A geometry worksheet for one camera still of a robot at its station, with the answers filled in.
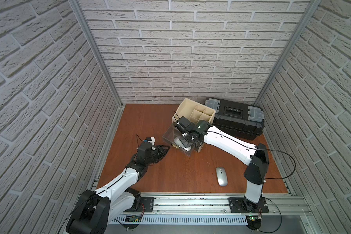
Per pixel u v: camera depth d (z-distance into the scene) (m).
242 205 0.73
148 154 0.66
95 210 0.40
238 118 0.90
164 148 0.76
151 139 0.79
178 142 0.76
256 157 0.49
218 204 0.76
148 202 0.74
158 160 0.74
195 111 0.81
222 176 0.83
